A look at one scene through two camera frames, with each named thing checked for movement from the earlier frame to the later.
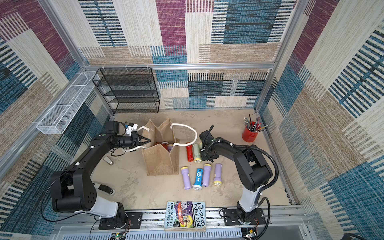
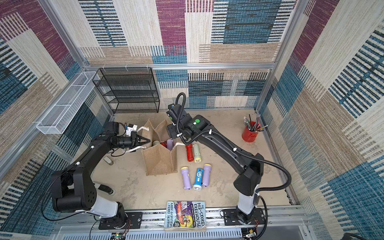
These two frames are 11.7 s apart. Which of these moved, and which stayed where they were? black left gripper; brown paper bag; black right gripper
Moved: black right gripper
Stayed: black left gripper; brown paper bag
